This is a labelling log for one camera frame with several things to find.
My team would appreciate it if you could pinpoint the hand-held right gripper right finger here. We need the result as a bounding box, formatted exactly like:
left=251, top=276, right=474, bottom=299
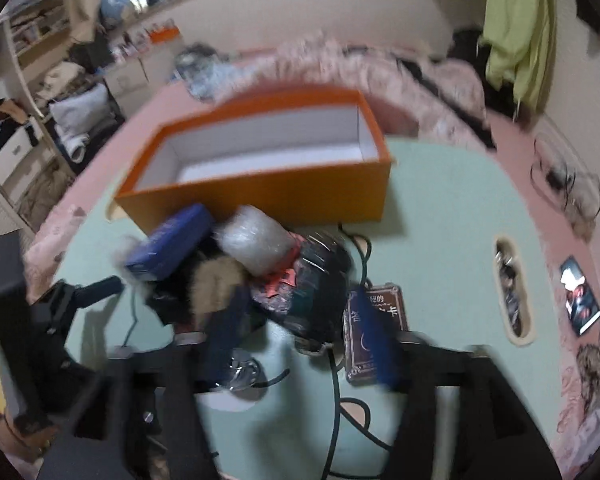
left=352, top=287, right=563, bottom=480

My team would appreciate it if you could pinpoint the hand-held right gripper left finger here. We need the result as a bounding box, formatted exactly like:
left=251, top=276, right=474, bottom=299
left=40, top=285, right=253, bottom=480

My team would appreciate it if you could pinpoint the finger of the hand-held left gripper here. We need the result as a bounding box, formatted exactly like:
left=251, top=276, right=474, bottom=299
left=72, top=275, right=126, bottom=311

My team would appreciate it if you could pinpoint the brown card tin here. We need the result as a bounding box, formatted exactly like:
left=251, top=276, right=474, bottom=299
left=342, top=282, right=411, bottom=386

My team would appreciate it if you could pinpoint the tan fur pompom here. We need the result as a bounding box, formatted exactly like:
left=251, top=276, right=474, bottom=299
left=187, top=255, right=248, bottom=331

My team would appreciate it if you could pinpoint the black patterned pouch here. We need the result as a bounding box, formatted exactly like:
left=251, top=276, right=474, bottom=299
left=250, top=230, right=363, bottom=348

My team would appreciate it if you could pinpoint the blue card box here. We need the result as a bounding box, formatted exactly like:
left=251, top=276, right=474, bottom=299
left=124, top=203, right=216, bottom=283

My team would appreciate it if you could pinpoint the bubble wrap packet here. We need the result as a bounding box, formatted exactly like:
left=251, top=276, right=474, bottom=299
left=215, top=205, right=301, bottom=276

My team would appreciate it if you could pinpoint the large orange cardboard box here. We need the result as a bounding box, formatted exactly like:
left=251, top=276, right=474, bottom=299
left=114, top=86, right=393, bottom=241

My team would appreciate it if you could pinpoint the mint green cartoon desktop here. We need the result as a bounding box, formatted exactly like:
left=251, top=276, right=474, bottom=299
left=45, top=140, right=571, bottom=480

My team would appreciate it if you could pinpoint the white plastic bag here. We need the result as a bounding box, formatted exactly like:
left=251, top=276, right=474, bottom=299
left=47, top=82, right=111, bottom=136

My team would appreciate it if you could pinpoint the small photo card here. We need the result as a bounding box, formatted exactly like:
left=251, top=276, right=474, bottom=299
left=559, top=256, right=600, bottom=336

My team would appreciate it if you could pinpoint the tan plush toy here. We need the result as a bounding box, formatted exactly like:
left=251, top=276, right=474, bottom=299
left=575, top=342, right=600, bottom=411

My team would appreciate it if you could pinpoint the light blue clothing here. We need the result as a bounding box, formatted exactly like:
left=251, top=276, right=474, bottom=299
left=180, top=62, right=241, bottom=101

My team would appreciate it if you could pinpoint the pink bedsheet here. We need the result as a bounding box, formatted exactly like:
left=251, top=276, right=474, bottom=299
left=80, top=80, right=600, bottom=351

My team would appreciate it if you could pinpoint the dark grey clothing pile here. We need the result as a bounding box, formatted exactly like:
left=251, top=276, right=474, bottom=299
left=175, top=44, right=221, bottom=68

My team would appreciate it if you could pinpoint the small orange box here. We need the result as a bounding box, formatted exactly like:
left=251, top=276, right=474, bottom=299
left=149, top=27, right=182, bottom=45

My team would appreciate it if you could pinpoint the pink fluffy blanket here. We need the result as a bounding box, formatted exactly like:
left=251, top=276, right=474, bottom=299
left=220, top=30, right=496, bottom=151

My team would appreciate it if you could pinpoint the white bookshelf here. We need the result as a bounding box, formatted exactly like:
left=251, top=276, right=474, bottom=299
left=0, top=0, right=81, bottom=126

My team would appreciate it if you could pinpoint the black clothing pile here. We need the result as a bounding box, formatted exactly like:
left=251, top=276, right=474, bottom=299
left=445, top=27, right=493, bottom=78

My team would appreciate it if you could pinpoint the green hanging garment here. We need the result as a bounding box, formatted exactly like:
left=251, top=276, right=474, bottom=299
left=480, top=0, right=556, bottom=121

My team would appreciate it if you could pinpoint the black cable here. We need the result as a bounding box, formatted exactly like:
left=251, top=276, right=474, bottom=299
left=530, top=132, right=600, bottom=226

